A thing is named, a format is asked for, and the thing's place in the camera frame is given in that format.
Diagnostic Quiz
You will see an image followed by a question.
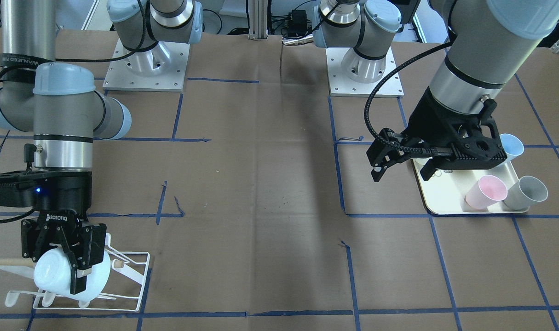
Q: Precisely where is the grey plastic cup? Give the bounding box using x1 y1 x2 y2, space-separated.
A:
503 176 548 210

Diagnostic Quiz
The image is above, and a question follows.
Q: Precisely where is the pink plastic cup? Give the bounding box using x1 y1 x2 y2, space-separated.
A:
465 175 508 210

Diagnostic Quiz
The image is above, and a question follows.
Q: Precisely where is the black power adapter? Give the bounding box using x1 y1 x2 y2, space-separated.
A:
283 9 309 38

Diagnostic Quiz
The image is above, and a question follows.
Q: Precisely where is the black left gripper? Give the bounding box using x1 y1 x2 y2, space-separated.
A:
366 128 439 182

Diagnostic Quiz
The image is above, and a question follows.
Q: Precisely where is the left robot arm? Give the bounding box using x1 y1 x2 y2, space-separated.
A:
313 0 559 182

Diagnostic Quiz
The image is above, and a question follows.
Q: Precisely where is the white wire cup rack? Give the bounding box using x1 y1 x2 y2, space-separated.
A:
0 234 150 312

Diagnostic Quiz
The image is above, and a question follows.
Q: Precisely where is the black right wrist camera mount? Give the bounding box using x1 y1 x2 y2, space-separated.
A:
0 171 92 216

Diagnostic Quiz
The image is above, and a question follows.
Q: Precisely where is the black braided cable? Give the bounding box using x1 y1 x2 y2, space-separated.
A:
365 44 450 154

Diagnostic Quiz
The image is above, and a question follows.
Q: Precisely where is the light blue plastic cup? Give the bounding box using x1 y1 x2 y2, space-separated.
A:
500 133 524 163

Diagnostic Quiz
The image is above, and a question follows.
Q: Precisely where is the cream plastic tray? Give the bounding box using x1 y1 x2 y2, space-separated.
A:
411 159 529 215

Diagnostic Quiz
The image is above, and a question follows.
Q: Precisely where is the aluminium frame post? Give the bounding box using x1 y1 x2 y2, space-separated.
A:
246 0 271 40

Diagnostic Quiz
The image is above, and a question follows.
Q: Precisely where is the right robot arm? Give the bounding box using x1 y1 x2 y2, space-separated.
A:
0 0 131 296

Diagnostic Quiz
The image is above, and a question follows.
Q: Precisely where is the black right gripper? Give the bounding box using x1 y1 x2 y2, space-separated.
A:
21 212 107 295

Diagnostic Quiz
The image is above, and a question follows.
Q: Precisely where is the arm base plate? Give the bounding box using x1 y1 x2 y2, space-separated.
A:
103 42 190 92
326 47 397 97

